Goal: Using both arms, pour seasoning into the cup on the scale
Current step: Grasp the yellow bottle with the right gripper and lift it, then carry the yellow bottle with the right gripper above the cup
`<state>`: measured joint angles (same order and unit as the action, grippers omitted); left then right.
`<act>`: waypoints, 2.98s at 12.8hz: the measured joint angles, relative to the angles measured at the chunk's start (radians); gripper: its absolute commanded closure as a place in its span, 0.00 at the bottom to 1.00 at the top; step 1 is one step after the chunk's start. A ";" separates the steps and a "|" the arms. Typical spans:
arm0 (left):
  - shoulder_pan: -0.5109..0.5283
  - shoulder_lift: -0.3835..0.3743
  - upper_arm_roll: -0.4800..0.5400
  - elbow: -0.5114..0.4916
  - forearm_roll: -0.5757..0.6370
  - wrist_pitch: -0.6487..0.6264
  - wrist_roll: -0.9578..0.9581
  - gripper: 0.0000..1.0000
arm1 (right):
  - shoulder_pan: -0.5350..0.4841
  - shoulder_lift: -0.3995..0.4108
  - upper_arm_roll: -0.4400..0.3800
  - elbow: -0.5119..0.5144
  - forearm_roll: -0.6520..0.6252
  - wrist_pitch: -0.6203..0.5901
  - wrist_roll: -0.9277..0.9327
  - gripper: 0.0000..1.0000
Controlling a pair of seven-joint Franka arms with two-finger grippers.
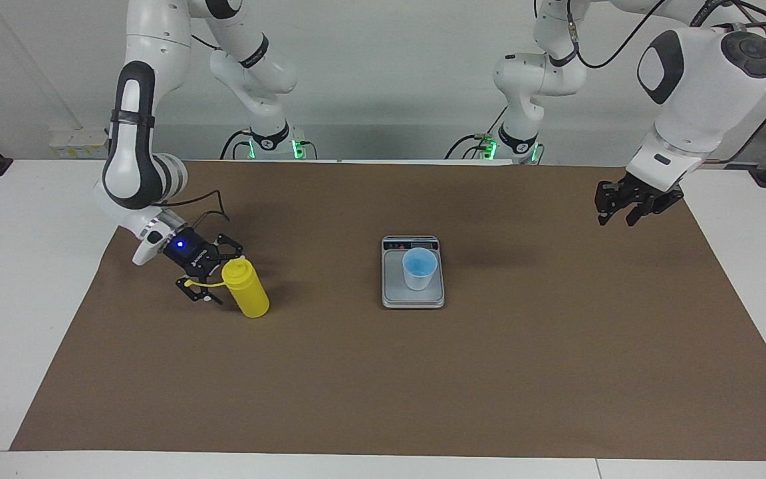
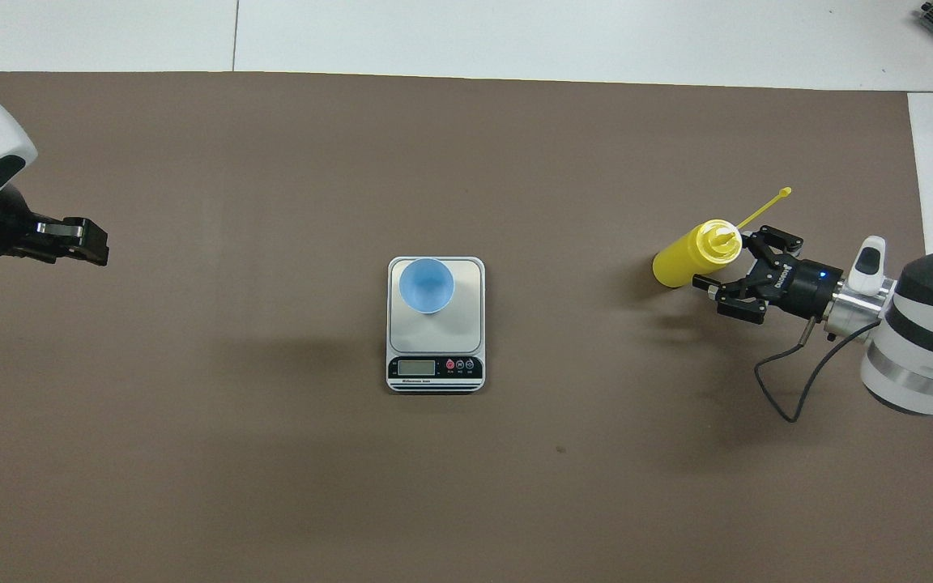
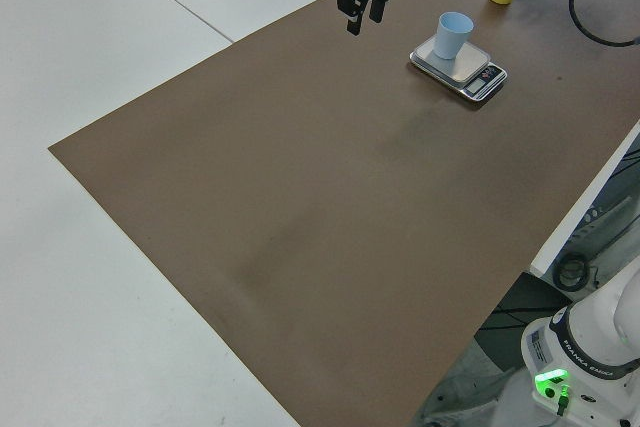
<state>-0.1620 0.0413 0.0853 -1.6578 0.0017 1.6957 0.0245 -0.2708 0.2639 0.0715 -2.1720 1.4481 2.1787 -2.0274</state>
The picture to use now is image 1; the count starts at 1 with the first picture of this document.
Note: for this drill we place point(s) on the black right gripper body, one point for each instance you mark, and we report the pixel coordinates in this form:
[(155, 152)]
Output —
[(193, 253)]

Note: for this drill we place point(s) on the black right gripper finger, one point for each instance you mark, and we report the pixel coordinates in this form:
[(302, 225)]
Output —
[(198, 287), (230, 247)]

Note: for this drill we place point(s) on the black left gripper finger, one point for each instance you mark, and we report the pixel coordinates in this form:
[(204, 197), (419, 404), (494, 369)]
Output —
[(608, 198), (655, 205)]

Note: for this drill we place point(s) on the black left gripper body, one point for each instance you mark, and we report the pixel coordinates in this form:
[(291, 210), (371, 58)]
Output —
[(639, 193)]

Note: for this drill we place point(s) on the yellow squeeze bottle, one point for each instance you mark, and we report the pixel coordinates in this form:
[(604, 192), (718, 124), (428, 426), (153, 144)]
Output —
[(248, 293)]

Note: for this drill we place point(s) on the light blue plastic cup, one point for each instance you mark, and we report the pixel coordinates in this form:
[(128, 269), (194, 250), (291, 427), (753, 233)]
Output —
[(418, 273)]

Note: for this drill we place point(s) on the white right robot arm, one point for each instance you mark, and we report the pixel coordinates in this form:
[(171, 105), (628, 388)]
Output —
[(130, 166)]

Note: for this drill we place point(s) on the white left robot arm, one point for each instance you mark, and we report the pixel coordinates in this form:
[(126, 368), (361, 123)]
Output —
[(695, 86)]

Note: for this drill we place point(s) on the silver digital kitchen scale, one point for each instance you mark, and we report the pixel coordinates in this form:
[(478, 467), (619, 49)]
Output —
[(393, 293)]

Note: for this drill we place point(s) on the brown table mat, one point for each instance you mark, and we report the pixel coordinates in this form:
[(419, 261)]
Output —
[(383, 386)]

